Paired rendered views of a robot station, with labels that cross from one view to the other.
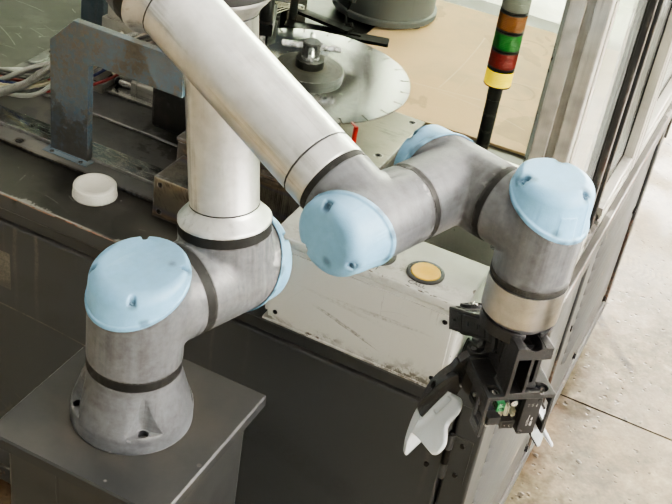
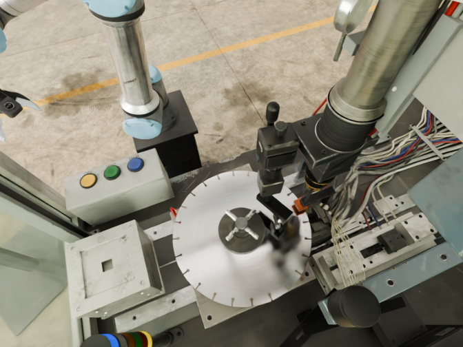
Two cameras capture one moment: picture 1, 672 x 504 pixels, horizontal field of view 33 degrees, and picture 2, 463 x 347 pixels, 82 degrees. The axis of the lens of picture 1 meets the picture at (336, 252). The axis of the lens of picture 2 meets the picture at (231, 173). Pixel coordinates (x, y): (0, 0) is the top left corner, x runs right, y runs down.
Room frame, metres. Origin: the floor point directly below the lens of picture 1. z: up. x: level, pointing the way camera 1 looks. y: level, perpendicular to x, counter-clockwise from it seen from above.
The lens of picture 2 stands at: (1.79, -0.05, 1.57)
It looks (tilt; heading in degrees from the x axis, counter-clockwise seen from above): 60 degrees down; 140
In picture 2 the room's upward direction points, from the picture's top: 4 degrees counter-clockwise
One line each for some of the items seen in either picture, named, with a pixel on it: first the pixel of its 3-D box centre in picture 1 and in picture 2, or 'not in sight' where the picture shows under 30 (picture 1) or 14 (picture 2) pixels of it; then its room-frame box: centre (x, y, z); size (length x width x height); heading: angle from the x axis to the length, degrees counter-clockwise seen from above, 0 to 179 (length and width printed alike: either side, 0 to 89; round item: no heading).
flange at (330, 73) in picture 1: (309, 65); (241, 228); (1.65, 0.09, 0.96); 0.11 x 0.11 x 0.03
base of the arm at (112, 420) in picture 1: (133, 382); (156, 109); (1.03, 0.22, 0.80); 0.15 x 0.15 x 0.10
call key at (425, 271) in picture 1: (424, 276); (89, 182); (1.22, -0.12, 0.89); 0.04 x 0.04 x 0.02
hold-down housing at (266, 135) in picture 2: not in sight; (273, 162); (1.65, 0.17, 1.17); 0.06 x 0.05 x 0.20; 60
